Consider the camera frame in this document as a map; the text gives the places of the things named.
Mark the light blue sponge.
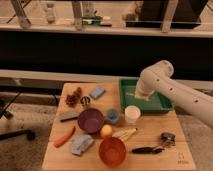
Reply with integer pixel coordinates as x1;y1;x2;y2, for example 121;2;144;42
90;86;105;100

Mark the green plastic tray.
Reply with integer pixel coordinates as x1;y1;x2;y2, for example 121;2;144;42
119;79;173;114

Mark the small blue cup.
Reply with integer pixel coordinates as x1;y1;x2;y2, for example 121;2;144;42
106;108;120;124

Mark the yellow red apple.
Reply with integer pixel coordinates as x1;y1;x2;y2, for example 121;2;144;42
100;125;113;139

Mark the black office chair base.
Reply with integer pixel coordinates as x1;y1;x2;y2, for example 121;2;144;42
0;92;36;141

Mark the purple bowl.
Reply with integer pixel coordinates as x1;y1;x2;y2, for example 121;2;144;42
77;108;105;133

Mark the wooden tabletop board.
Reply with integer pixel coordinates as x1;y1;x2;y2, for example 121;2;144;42
42;83;196;171

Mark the orange bowl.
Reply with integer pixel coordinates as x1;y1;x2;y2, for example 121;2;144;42
99;137;126;167

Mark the crumpled blue cloth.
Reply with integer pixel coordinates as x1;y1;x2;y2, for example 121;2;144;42
70;134;94;156

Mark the white plastic cup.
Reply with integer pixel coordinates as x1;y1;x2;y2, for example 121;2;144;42
124;105;141;124

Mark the black white striped ball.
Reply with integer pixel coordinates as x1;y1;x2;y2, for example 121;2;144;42
80;96;91;106

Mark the orange carrot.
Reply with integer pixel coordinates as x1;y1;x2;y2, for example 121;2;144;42
53;127;76;148

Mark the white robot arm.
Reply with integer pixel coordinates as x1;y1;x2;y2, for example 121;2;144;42
135;60;213;129

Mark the brown pine cone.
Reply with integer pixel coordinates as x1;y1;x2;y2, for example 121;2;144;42
65;87;82;107

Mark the grey rectangular block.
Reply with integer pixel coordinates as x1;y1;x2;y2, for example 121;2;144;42
59;111;79;122

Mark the black handled tool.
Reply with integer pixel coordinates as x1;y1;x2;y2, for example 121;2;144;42
131;146;164;154

